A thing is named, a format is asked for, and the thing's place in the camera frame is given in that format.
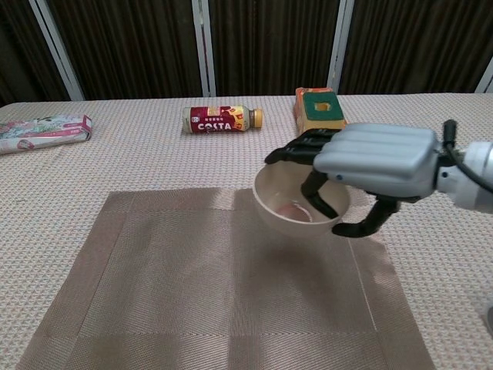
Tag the beige bowl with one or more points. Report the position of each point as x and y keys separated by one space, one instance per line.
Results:
x=277 y=208

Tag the dark pleated screen panel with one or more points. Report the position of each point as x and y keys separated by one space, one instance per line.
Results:
x=269 y=46
x=416 y=46
x=127 y=46
x=19 y=46

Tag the pink floral cardboard box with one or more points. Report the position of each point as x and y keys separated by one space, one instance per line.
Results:
x=42 y=133

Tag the orange carton box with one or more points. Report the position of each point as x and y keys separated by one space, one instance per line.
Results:
x=298 y=112

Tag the green yellow sponge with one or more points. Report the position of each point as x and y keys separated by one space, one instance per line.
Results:
x=331 y=115

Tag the white screen frame post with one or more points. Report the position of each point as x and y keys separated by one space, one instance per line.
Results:
x=339 y=46
x=204 y=58
x=486 y=81
x=61 y=54

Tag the brown woven placemat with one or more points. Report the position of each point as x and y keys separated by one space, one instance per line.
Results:
x=173 y=289

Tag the beige woven tablecloth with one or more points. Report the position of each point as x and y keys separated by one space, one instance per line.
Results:
x=135 y=162

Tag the Costa coffee bottle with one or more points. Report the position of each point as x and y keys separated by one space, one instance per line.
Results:
x=215 y=125

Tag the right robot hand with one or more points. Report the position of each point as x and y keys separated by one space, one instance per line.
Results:
x=377 y=158

